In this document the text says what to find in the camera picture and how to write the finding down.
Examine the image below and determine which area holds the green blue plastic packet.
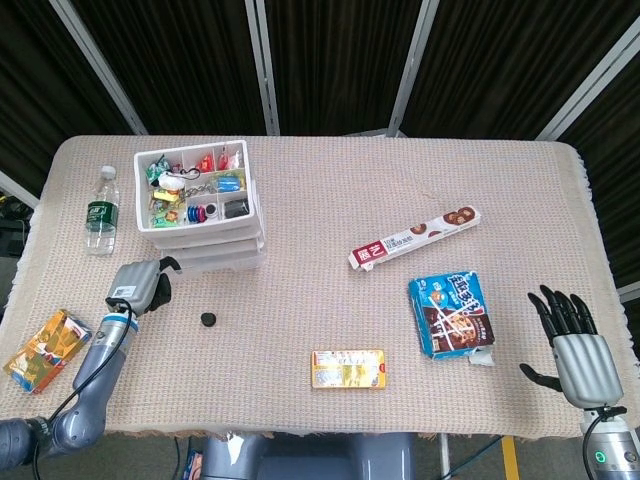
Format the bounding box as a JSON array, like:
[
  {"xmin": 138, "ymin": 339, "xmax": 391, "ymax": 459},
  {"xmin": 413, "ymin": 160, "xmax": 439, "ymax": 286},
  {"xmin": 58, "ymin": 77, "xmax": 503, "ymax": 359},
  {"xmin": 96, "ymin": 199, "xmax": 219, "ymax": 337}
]
[{"xmin": 214, "ymin": 172, "xmax": 243, "ymax": 194}]

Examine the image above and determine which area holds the clear water bottle green label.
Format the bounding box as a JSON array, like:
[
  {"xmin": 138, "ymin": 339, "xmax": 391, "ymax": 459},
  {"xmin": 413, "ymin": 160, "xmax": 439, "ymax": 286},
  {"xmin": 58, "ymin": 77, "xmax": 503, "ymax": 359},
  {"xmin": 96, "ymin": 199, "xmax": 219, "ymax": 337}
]
[{"xmin": 84, "ymin": 165, "xmax": 121, "ymax": 257}]

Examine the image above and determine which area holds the green orange candy packet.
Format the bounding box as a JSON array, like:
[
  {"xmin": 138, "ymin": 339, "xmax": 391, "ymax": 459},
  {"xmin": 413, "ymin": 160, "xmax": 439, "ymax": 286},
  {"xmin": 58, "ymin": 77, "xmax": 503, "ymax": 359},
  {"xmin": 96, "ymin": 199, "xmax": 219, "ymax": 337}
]
[{"xmin": 149, "ymin": 209, "xmax": 182, "ymax": 229}]

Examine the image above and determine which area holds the white table leg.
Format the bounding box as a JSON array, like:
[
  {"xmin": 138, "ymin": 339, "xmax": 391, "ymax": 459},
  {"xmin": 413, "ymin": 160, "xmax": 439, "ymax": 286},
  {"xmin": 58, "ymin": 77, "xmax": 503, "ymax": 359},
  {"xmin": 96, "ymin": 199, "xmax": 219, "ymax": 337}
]
[{"xmin": 438, "ymin": 433, "xmax": 452, "ymax": 480}]

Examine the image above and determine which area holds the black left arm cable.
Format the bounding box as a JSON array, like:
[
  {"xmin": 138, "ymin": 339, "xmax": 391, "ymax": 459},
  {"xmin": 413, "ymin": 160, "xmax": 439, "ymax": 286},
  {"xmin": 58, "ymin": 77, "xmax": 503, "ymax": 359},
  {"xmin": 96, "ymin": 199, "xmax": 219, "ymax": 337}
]
[{"xmin": 30, "ymin": 297, "xmax": 139, "ymax": 480}]

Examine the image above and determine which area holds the red item in clear wrap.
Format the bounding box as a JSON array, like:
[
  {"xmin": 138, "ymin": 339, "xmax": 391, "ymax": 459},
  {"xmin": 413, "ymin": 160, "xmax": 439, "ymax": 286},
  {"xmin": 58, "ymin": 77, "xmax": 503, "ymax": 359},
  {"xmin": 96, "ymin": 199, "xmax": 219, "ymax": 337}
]
[{"xmin": 215, "ymin": 144, "xmax": 241, "ymax": 171}]

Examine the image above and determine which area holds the clear plastic drawer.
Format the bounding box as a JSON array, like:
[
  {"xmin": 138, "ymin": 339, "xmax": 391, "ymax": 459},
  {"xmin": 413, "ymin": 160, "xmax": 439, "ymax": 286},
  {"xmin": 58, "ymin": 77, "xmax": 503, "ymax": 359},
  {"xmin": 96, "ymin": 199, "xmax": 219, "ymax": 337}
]
[
  {"xmin": 172, "ymin": 244, "xmax": 267, "ymax": 262},
  {"xmin": 152, "ymin": 230, "xmax": 264, "ymax": 250},
  {"xmin": 174, "ymin": 257, "xmax": 267, "ymax": 275}
]

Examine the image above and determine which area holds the green candy wrapper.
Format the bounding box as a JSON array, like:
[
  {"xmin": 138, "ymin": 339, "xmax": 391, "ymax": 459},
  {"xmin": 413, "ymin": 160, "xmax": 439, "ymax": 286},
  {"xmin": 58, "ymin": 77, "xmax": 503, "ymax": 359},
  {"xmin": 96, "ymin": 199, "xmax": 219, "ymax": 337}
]
[{"xmin": 144, "ymin": 155, "xmax": 169, "ymax": 181}]

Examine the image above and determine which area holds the beige woven tablecloth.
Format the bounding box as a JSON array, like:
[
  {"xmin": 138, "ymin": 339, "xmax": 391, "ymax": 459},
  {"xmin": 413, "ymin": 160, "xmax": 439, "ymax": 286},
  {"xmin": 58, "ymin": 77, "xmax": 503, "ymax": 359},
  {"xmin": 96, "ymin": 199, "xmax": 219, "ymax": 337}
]
[{"xmin": 0, "ymin": 134, "xmax": 629, "ymax": 441}]

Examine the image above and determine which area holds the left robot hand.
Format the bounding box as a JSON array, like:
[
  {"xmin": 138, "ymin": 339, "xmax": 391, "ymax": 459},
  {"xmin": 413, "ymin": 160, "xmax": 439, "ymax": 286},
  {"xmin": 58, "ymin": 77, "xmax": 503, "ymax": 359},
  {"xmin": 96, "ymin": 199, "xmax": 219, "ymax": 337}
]
[{"xmin": 105, "ymin": 255, "xmax": 184, "ymax": 317}]

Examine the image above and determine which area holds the yellow flat food box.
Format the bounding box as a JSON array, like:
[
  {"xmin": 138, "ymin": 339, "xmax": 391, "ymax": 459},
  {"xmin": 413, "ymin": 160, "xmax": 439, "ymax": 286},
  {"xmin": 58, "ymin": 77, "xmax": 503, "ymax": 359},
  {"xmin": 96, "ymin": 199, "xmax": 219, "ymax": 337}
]
[{"xmin": 310, "ymin": 348, "xmax": 389, "ymax": 391}]

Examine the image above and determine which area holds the grey partition frame post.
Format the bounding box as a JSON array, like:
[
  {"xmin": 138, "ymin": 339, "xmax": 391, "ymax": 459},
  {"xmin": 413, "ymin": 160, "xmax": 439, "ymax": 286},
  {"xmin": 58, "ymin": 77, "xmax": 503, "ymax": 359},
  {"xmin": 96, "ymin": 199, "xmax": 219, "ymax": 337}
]
[
  {"xmin": 534, "ymin": 19, "xmax": 640, "ymax": 144},
  {"xmin": 387, "ymin": 0, "xmax": 444, "ymax": 139},
  {"xmin": 49, "ymin": 0, "xmax": 149, "ymax": 136},
  {"xmin": 244, "ymin": 0, "xmax": 281, "ymax": 136},
  {"xmin": 0, "ymin": 169, "xmax": 41, "ymax": 211},
  {"xmin": 615, "ymin": 272, "xmax": 640, "ymax": 302}
]

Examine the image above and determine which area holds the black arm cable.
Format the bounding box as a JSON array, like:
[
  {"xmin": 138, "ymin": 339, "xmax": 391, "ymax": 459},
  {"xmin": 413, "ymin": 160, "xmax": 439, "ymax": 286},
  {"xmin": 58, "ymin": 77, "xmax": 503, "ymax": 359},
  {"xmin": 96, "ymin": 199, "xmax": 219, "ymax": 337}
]
[
  {"xmin": 583, "ymin": 405, "xmax": 629, "ymax": 476},
  {"xmin": 30, "ymin": 297, "xmax": 139, "ymax": 480}
]

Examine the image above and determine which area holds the blue cookie package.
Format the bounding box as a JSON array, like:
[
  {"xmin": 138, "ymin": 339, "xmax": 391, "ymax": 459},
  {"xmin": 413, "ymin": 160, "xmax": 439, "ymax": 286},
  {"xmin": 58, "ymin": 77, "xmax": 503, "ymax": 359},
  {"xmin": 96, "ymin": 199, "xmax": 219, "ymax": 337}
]
[{"xmin": 407, "ymin": 269, "xmax": 497, "ymax": 367}]

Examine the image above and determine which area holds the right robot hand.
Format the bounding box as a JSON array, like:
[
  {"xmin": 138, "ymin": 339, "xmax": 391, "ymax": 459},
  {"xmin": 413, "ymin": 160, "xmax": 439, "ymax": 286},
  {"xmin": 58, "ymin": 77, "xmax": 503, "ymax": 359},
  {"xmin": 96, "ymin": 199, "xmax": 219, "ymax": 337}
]
[{"xmin": 518, "ymin": 284, "xmax": 626, "ymax": 411}]

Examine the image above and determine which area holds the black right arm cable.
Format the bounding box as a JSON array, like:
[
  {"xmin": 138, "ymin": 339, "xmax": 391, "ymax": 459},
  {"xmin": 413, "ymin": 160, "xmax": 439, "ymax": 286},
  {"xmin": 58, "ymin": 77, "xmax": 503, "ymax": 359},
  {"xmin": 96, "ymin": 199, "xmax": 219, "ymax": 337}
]
[{"xmin": 583, "ymin": 405, "xmax": 629, "ymax": 476}]

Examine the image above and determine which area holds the black equipment with cables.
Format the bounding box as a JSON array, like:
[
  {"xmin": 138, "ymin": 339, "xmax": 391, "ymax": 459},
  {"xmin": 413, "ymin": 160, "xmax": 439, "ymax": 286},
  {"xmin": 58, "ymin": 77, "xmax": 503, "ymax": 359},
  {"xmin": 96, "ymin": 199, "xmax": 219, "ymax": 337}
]
[{"xmin": 0, "ymin": 194, "xmax": 34, "ymax": 256}]

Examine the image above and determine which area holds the long white baking paper box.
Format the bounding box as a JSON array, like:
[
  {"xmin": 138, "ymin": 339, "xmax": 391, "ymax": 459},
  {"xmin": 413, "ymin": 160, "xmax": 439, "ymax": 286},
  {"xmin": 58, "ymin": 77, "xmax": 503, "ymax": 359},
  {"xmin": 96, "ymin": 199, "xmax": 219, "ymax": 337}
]
[{"xmin": 348, "ymin": 204, "xmax": 484, "ymax": 274}]

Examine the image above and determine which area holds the orange gold carton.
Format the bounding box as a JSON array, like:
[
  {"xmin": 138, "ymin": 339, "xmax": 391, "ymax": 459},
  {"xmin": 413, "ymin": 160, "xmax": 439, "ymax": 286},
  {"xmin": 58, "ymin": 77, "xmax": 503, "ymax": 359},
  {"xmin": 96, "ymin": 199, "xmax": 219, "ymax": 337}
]
[{"xmin": 2, "ymin": 308, "xmax": 94, "ymax": 396}]

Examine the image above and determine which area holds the grey robot torso base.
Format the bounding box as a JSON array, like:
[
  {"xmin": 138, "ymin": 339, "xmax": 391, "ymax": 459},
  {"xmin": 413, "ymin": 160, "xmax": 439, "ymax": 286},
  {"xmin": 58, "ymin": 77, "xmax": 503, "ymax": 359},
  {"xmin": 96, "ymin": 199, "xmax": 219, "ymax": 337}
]
[{"xmin": 199, "ymin": 432, "xmax": 417, "ymax": 480}]

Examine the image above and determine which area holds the white drawer organizer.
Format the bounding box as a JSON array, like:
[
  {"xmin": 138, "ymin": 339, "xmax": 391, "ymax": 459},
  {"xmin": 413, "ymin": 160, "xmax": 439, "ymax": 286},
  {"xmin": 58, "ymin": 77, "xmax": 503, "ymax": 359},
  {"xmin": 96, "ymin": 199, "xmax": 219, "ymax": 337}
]
[{"xmin": 132, "ymin": 138, "xmax": 269, "ymax": 275}]

